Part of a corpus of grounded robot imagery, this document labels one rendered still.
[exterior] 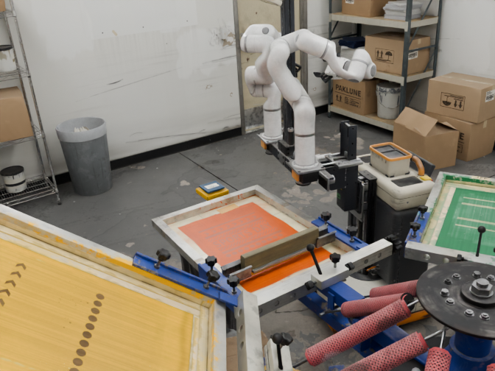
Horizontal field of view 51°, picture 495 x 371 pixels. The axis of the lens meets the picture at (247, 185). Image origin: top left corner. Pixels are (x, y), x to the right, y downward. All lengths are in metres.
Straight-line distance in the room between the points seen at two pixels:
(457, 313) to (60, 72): 4.54
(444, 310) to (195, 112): 4.86
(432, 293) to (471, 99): 4.20
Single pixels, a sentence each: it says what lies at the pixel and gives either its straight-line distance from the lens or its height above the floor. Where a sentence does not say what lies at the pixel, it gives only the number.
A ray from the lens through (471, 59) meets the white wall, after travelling 5.96.
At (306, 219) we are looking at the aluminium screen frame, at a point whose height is 0.99.
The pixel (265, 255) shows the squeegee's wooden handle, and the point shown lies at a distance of 1.99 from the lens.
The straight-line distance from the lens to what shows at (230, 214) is 2.45.
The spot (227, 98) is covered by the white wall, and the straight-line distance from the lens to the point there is 6.08.
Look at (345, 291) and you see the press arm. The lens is 1.80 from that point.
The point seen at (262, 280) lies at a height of 0.95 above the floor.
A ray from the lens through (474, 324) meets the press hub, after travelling 1.31.
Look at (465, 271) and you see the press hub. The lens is 1.48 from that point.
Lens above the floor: 2.12
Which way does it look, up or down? 25 degrees down
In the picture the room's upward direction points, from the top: 4 degrees counter-clockwise
